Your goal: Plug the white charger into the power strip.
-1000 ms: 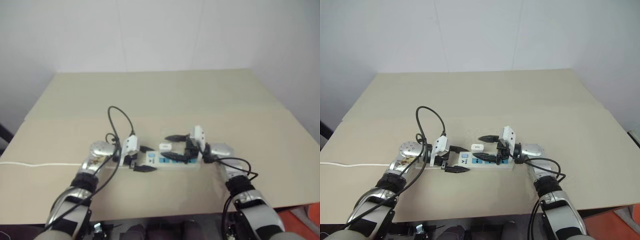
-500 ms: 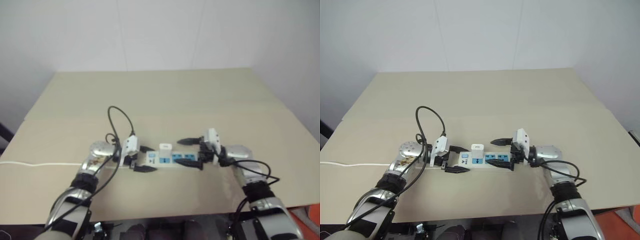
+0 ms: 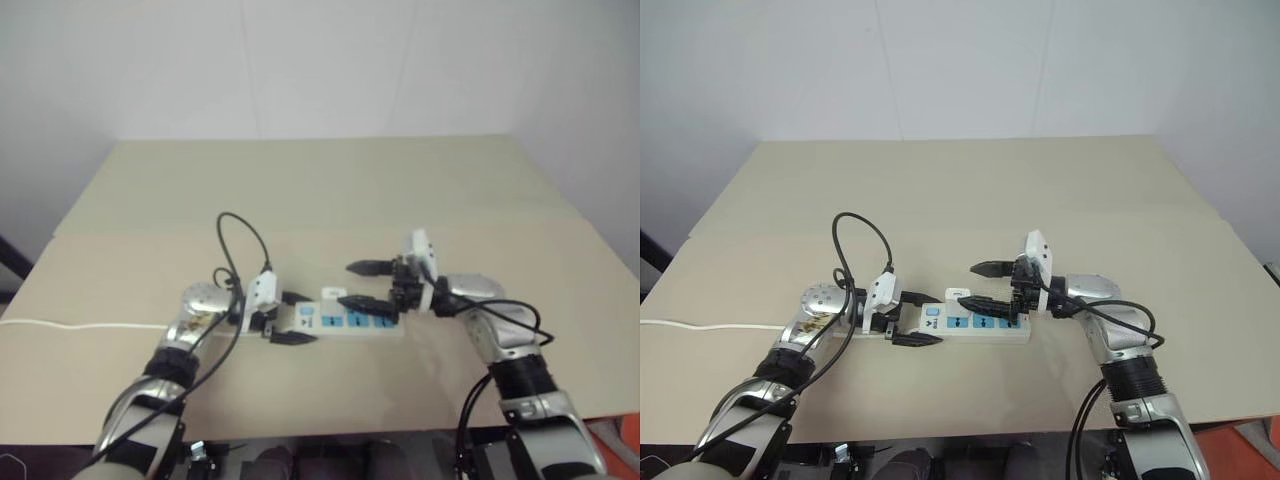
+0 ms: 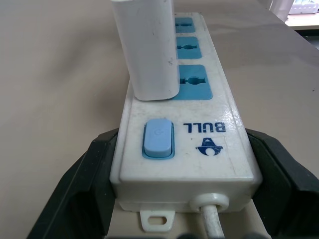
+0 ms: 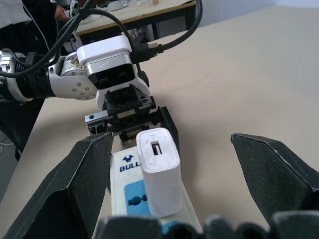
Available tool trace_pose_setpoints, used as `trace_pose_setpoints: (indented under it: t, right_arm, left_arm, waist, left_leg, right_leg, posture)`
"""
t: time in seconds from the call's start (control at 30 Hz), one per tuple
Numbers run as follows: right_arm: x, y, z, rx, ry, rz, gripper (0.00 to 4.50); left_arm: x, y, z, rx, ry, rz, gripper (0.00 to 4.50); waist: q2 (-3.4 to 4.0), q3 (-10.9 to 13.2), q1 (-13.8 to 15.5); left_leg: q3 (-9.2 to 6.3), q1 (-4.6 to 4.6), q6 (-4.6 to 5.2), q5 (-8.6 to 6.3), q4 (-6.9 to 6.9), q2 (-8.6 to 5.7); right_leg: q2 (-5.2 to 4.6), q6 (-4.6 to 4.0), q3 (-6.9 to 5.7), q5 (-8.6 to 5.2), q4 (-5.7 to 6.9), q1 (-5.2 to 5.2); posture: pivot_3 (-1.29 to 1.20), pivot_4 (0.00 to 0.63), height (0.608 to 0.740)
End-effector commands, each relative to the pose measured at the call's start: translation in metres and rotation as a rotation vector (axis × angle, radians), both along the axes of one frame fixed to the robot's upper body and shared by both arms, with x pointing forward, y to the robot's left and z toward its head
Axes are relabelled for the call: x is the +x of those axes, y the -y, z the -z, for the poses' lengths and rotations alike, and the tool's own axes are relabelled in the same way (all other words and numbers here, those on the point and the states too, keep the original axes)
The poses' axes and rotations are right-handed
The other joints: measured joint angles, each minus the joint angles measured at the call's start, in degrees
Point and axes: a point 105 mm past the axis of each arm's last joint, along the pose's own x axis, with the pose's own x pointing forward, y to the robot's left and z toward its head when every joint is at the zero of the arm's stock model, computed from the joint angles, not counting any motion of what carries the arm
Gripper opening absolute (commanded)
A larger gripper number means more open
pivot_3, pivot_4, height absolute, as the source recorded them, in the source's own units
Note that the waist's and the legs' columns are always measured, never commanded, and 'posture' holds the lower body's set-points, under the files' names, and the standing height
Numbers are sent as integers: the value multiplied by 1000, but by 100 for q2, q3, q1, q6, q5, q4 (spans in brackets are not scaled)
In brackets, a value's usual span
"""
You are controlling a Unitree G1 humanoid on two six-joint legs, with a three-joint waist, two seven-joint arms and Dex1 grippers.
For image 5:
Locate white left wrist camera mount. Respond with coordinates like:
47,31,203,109
75,35,151,115

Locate black camera cable with plug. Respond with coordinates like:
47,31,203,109
130,0,204,64

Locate white charger block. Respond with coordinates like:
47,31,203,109
136,127,184,218

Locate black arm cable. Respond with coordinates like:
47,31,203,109
0,0,132,78

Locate white power strip blue sockets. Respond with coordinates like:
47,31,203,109
108,146,204,237

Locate person in dark clothes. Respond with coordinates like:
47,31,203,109
0,0,75,162

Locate white object on wooden table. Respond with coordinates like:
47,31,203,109
97,0,131,12

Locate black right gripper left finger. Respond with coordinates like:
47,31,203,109
0,131,115,239

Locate wooden table with black frame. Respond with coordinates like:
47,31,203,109
74,0,200,42

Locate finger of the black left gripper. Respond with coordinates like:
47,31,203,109
158,106,181,155

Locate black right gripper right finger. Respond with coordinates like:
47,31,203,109
230,133,319,225

